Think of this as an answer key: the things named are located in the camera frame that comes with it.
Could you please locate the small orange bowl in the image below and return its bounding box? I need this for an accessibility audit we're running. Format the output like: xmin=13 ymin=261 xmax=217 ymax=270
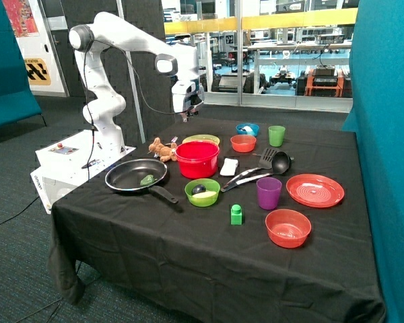
xmin=230 ymin=135 xmax=257 ymax=153

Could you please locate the lime green bowl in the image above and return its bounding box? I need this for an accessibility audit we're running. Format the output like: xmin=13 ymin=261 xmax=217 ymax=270
xmin=184 ymin=178 xmax=220 ymax=207

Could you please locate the red plastic bowl front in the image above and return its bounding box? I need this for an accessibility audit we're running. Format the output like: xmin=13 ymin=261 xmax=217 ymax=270
xmin=265 ymin=209 xmax=312 ymax=248

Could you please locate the teal partition right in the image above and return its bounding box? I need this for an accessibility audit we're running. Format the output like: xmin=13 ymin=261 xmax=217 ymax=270
xmin=343 ymin=1 xmax=404 ymax=322

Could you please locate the black frying pan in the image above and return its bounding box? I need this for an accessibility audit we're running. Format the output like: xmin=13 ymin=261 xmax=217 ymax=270
xmin=104 ymin=159 xmax=178 ymax=204

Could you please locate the black slotted spatula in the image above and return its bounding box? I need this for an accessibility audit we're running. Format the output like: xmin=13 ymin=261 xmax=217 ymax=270
xmin=222 ymin=147 xmax=277 ymax=190

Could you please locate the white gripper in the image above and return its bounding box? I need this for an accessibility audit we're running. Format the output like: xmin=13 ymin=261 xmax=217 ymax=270
xmin=172 ymin=78 xmax=205 ymax=122

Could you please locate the green toy block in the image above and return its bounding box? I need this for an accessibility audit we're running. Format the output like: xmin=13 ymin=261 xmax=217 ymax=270
xmin=230 ymin=204 xmax=242 ymax=225

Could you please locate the black tablecloth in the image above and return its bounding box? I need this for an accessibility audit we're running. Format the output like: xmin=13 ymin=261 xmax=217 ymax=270
xmin=47 ymin=127 xmax=386 ymax=322

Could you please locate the brown teddy bear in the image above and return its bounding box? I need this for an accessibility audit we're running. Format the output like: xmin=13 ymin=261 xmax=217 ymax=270
xmin=149 ymin=137 xmax=178 ymax=163

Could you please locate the yellow green plastic plate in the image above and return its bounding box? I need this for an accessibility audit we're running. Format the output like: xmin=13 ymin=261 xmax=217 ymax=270
xmin=182 ymin=134 xmax=220 ymax=145

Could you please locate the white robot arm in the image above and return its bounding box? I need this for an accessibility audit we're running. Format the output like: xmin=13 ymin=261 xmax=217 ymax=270
xmin=69 ymin=12 xmax=205 ymax=155

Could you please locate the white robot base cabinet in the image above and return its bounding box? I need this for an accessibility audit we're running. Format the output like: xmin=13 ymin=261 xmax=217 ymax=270
xmin=30 ymin=130 xmax=135 ymax=214

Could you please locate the large red bowl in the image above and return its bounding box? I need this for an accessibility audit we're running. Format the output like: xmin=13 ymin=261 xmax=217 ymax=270
xmin=175 ymin=141 xmax=220 ymax=179

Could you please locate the purple plastic cup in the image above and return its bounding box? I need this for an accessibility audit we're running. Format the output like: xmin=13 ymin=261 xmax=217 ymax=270
xmin=257 ymin=177 xmax=282 ymax=210

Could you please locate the teal sofa left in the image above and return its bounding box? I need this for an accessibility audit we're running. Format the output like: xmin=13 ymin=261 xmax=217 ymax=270
xmin=0 ymin=1 xmax=42 ymax=127

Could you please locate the metal fork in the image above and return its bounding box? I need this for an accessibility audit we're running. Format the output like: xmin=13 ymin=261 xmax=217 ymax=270
xmin=148 ymin=136 xmax=178 ymax=155

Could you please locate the dark toy eggplant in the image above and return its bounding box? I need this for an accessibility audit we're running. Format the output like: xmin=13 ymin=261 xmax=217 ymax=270
xmin=191 ymin=184 xmax=206 ymax=195

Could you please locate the red plastic plate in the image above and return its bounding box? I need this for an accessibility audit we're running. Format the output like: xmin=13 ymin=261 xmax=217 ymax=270
xmin=286 ymin=174 xmax=345 ymax=208

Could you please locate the blue plastic bowl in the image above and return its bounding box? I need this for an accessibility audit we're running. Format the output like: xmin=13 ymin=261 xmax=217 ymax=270
xmin=236 ymin=123 xmax=259 ymax=137

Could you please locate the white item in blue bowl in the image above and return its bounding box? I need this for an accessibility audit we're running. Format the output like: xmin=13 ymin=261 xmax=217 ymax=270
xmin=239 ymin=126 xmax=253 ymax=135

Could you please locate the black ladle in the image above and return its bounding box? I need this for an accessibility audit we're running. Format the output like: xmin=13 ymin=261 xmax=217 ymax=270
xmin=220 ymin=151 xmax=294 ymax=192

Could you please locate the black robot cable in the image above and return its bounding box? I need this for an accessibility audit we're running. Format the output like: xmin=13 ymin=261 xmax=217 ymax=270
xmin=81 ymin=39 xmax=189 ymax=182

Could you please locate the green toy pepper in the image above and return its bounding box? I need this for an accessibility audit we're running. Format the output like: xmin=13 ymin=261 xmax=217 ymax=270
xmin=140 ymin=174 xmax=156 ymax=186

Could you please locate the white toy in green bowl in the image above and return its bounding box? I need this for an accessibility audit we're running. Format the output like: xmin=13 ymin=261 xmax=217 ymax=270
xmin=192 ymin=190 xmax=217 ymax=199

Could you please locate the green plastic cup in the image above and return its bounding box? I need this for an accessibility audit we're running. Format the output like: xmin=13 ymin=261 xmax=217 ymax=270
xmin=268 ymin=125 xmax=285 ymax=147

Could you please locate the white folded cloth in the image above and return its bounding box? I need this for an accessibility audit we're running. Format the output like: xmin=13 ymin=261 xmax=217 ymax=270
xmin=220 ymin=158 xmax=238 ymax=177

